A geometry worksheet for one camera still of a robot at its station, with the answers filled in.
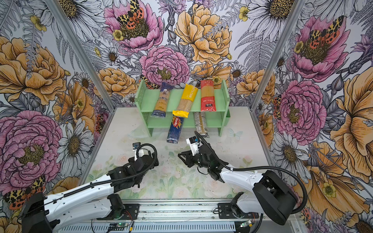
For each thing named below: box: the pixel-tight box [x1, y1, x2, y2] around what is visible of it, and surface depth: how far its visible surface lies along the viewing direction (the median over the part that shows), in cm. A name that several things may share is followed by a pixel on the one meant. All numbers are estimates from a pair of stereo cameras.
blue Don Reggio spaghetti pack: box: [151, 82, 174, 118], surface depth 85 cm
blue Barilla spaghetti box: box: [166, 115, 185, 145], surface depth 91 cm
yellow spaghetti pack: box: [171, 83, 199, 119], surface depth 85 cm
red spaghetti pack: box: [200, 79, 217, 112], surface depth 87 cm
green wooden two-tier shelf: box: [134, 79, 231, 137], surface depth 87 cm
